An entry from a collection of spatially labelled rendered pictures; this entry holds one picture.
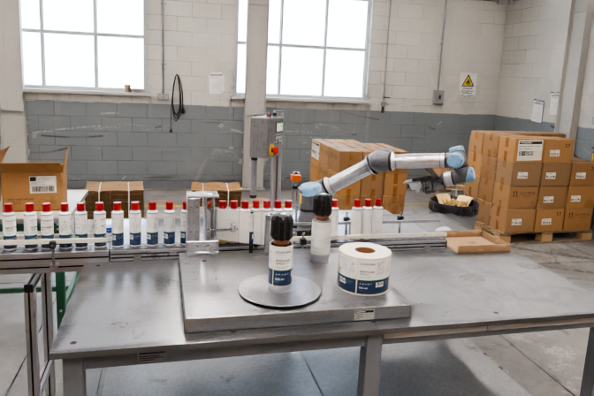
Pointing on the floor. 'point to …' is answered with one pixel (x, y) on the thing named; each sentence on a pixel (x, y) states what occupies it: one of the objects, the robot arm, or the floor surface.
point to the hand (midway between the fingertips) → (407, 183)
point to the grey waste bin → (463, 219)
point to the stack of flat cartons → (118, 191)
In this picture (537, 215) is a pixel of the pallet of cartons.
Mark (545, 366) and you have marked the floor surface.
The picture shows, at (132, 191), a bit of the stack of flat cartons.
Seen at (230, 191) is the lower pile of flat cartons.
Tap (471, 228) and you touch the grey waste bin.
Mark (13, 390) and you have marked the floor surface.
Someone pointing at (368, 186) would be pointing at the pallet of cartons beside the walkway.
